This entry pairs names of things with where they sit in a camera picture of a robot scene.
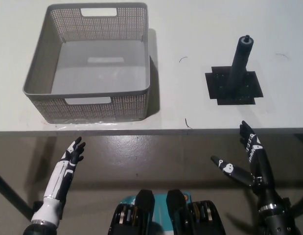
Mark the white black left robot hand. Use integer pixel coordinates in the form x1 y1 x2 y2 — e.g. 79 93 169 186
43 136 87 203

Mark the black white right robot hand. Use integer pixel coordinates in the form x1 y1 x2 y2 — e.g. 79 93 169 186
210 119 291 213

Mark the black slanted table leg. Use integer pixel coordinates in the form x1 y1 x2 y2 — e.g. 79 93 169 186
0 168 34 216

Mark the grey perforated plastic basket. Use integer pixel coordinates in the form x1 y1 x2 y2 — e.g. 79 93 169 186
22 2 151 124

